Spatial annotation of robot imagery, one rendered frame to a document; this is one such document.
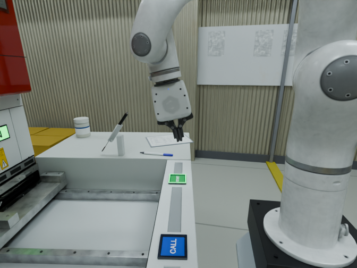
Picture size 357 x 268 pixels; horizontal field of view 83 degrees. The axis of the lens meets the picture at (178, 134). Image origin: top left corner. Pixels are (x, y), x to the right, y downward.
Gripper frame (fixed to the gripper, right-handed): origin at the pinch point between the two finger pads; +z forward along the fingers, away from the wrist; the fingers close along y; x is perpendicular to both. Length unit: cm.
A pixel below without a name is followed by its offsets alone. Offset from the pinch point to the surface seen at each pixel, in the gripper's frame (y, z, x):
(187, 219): -0.6, 15.7, -18.1
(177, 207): -3.2, 15.6, -13.2
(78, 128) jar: -52, -1, 39
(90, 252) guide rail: -27.1, 21.4, -17.8
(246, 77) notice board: 83, 9, 221
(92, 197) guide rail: -38.2, 20.7, 8.0
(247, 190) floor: 49, 124, 143
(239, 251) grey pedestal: 10.9, 32.5, -13.8
